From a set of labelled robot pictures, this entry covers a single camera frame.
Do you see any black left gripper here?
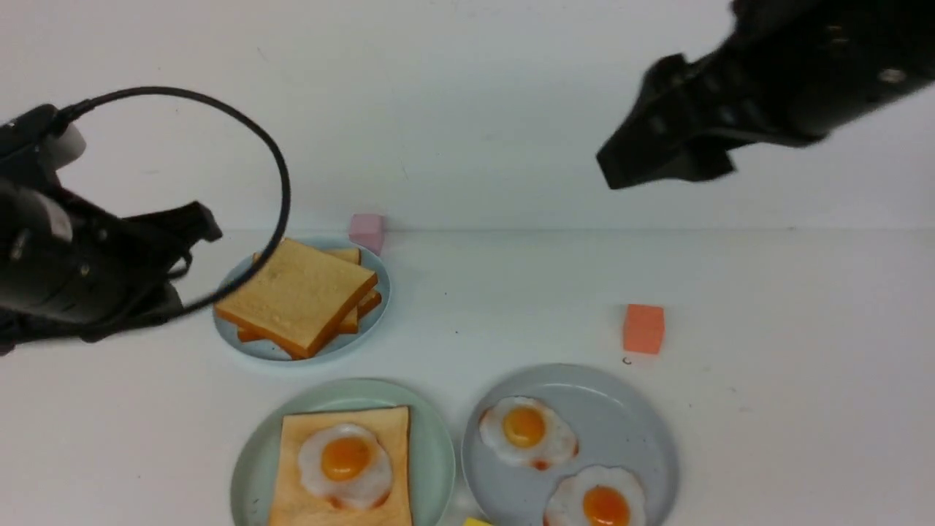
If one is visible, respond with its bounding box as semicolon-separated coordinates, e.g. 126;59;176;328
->
1;180;223;355

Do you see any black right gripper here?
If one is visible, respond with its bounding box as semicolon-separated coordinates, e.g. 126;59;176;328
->
595;1;934;190

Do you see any fried egg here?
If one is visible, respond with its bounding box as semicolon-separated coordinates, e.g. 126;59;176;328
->
542;465;648;525
297;423;394;511
478;396;580;470

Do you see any light blue plate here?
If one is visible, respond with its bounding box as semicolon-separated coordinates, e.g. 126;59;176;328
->
213;236;393;367

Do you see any orange cube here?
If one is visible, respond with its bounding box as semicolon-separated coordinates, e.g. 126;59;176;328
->
622;304;665;356

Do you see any pink cube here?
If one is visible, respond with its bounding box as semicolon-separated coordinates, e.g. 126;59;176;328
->
348;213;385;256

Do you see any grey plate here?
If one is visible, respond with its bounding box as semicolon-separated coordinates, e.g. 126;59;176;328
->
461;364;680;525

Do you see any mint green plate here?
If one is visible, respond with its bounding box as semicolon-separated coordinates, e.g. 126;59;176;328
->
229;378;458;525

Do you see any yellow block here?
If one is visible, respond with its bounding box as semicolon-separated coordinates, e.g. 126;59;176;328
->
462;517;491;526

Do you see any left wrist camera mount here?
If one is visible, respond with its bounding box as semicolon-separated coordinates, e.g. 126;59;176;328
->
1;104;86;192

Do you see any black camera cable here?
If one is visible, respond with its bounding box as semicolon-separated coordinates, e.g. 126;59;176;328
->
55;86;292;319

